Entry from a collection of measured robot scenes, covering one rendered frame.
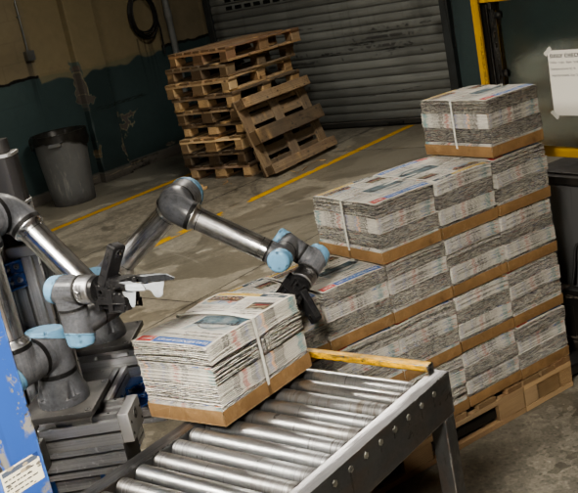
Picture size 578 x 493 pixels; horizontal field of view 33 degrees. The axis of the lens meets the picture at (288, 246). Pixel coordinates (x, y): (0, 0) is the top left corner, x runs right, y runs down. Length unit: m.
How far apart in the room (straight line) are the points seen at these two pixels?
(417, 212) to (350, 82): 7.82
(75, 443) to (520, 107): 2.08
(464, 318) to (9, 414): 2.63
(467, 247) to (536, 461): 0.83
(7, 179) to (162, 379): 0.80
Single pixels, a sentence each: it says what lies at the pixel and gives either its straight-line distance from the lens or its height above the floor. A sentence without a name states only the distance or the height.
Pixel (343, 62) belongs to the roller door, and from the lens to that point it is 11.28.
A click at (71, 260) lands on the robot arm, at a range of 2.67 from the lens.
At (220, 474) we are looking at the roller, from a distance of 2.34.
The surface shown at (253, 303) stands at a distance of 2.67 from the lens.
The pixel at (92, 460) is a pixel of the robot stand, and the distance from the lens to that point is 2.93.
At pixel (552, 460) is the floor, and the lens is 3.76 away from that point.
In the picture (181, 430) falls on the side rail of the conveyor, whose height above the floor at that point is 0.80.
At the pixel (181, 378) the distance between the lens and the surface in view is 2.56.
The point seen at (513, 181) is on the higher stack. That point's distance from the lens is 3.82.
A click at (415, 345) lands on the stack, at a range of 3.59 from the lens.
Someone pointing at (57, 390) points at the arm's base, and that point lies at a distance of 2.86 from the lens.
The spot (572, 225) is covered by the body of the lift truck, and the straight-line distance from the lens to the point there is 4.52.
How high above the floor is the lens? 1.88
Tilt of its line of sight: 16 degrees down
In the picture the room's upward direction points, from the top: 11 degrees counter-clockwise
